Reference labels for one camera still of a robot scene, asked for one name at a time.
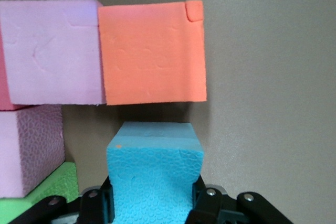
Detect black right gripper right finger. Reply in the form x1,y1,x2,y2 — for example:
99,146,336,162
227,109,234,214
186,175,292,224

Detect pink foam block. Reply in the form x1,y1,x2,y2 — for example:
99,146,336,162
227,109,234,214
0,104,66,199
0,0,107,105

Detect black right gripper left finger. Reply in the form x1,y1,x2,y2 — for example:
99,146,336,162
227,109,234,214
15,175,116,224

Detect green foam block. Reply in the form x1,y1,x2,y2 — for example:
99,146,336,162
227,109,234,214
0,162,80,224

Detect cyan foam block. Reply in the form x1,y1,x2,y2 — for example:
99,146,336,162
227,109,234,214
106,121,205,224

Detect red foam block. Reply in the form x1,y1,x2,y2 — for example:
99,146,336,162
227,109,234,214
0,34,28,112

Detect orange foam block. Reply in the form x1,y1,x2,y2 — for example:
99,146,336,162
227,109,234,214
97,0,208,106

